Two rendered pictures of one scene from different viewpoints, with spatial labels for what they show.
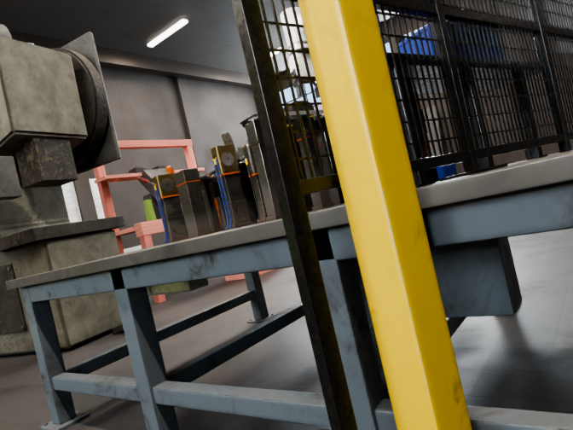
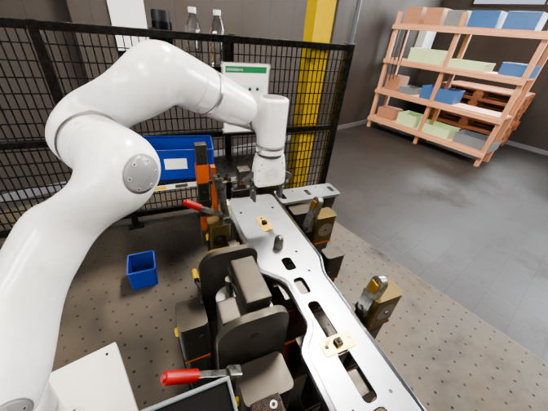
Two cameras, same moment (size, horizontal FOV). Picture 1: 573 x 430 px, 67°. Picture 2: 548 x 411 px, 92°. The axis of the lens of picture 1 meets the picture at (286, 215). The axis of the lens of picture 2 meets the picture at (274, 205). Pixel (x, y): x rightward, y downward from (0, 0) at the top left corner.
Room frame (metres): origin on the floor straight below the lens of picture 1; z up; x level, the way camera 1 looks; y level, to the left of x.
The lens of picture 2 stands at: (2.35, -0.02, 1.59)
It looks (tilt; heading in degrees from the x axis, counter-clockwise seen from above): 34 degrees down; 191
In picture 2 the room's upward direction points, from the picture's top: 6 degrees clockwise
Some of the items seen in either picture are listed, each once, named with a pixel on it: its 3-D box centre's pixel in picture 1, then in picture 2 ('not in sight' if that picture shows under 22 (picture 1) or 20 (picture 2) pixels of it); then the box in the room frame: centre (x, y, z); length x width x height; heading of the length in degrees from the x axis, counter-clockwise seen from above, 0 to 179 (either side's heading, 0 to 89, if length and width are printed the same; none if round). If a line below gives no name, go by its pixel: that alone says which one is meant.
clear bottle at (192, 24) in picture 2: not in sight; (193, 37); (1.16, -0.65, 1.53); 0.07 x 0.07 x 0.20
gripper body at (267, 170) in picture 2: (303, 66); (268, 166); (1.61, -0.19, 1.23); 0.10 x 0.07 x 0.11; 127
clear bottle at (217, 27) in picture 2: not in sight; (217, 38); (1.10, -0.57, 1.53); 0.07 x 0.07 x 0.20
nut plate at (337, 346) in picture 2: not in sight; (338, 342); (1.98, 0.10, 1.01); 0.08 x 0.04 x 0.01; 127
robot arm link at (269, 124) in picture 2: (295, 28); (271, 120); (1.61, -0.19, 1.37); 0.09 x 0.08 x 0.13; 68
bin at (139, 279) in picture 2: (437, 169); (143, 269); (1.74, -0.64, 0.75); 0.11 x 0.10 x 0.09; 37
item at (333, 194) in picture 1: (329, 165); not in sight; (1.60, -0.19, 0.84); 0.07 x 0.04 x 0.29; 37
